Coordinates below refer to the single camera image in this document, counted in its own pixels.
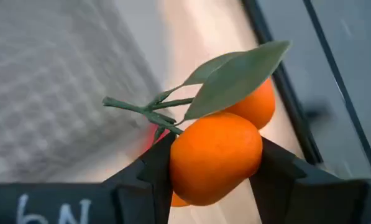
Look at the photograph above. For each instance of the round grey mat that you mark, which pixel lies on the round grey mat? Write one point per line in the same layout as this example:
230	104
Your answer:
135	37

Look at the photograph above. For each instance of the mandarin bunch with leaves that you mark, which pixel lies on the mandarin bunch with leaves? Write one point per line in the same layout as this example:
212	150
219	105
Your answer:
216	155

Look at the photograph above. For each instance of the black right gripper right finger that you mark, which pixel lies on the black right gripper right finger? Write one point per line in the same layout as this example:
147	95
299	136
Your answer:
297	193

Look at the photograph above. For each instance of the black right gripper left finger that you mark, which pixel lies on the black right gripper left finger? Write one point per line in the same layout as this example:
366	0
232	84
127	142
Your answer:
141	193

